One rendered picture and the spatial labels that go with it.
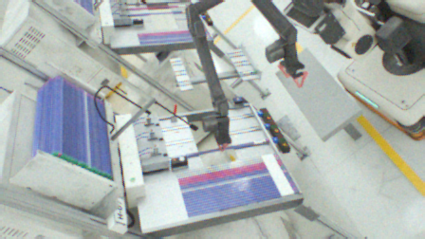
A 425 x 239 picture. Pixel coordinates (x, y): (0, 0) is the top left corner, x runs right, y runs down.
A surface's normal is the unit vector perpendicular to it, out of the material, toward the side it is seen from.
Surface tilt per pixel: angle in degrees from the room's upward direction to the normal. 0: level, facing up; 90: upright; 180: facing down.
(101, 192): 90
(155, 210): 43
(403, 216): 0
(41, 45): 90
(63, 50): 90
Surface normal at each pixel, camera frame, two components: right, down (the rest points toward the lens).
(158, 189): 0.04, -0.76
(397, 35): 0.39, 0.52
